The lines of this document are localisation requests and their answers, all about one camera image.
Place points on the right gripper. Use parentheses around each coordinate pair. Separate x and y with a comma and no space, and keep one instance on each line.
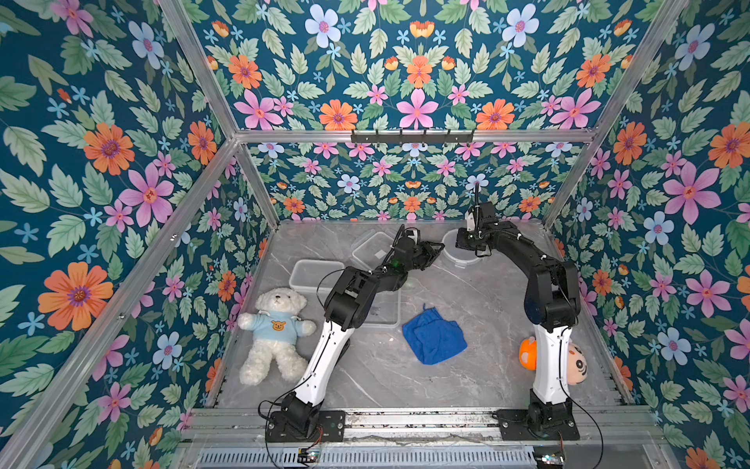
(471,237)

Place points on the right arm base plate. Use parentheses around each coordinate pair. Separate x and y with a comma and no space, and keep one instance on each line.
(522,425)

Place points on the white teddy bear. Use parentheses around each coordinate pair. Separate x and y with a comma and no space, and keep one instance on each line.
(276,328)

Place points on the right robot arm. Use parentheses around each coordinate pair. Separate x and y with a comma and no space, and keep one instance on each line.
(551,304)

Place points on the square clear lunch box lid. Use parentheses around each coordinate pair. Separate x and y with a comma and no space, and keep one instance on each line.
(372,250)

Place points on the black wall hook rail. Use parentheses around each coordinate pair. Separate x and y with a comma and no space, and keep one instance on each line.
(429,137)

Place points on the aluminium front rail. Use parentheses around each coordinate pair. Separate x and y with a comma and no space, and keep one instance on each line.
(610,425)

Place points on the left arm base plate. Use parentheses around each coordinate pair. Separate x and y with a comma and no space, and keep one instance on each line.
(323,427)

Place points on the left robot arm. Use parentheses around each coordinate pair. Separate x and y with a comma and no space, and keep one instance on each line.
(345,310)

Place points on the orange pink plush doll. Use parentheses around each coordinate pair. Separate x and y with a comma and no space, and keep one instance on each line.
(577,363)

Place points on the square clear lunch box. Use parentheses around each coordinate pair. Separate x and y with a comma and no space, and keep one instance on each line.
(385,311)

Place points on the rectangular clear lunch box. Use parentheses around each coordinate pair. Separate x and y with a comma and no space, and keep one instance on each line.
(310,276)

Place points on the blue cleaning cloth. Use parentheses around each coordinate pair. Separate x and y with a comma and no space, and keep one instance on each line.
(433,339)

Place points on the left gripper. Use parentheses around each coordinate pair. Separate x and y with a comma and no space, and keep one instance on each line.
(429,255)

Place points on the round clear lunch box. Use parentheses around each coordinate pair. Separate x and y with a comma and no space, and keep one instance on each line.
(460,258)

